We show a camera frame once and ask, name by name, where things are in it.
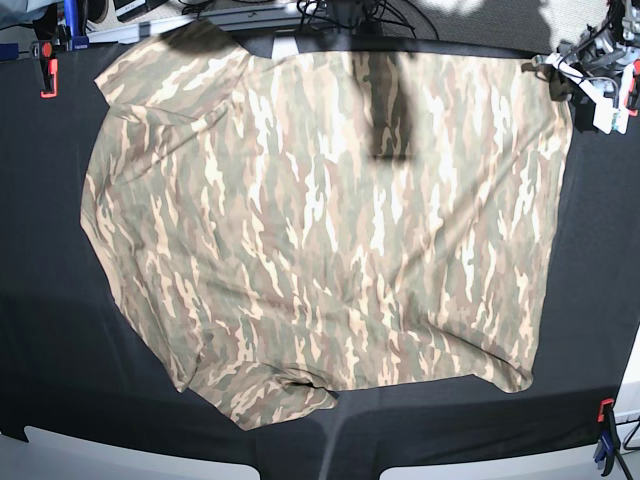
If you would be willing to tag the orange clamp bottom right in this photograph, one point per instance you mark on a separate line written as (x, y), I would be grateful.
(608, 440)

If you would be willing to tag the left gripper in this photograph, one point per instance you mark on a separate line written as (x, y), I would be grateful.
(581, 106)

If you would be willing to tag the blue clamp top left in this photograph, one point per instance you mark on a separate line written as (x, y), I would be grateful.
(75, 17)

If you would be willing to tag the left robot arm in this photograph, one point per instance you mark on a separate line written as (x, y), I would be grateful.
(619, 27)

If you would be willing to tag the camouflage t-shirt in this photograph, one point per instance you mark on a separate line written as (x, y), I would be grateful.
(280, 231)

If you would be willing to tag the orange clamp top left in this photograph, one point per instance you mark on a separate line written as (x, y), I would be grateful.
(49, 66)

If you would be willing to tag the black table cloth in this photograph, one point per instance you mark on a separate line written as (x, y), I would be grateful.
(71, 364)

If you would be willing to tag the orange clamp top right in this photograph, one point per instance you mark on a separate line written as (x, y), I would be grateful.
(629, 89)

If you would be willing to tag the white tape patch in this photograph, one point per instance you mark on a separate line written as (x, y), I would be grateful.
(283, 47)

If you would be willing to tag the orange clamp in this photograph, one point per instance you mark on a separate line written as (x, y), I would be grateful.
(49, 66)
(608, 440)
(629, 89)

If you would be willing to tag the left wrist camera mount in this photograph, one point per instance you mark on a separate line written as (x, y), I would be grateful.
(600, 79)

